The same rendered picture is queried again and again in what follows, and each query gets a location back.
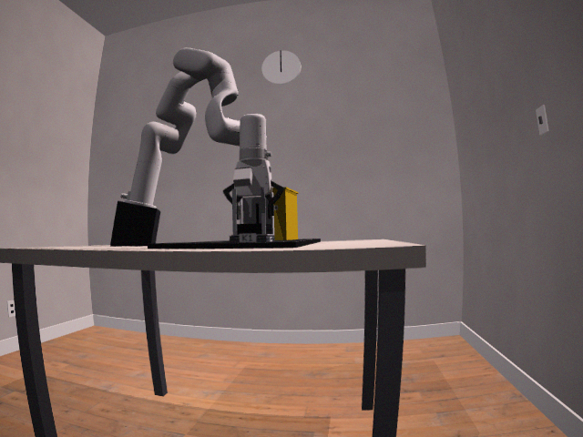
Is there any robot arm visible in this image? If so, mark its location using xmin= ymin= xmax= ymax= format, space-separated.
xmin=121 ymin=48 xmax=271 ymax=208

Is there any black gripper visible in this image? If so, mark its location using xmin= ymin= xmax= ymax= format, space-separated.
xmin=223 ymin=158 xmax=284 ymax=220

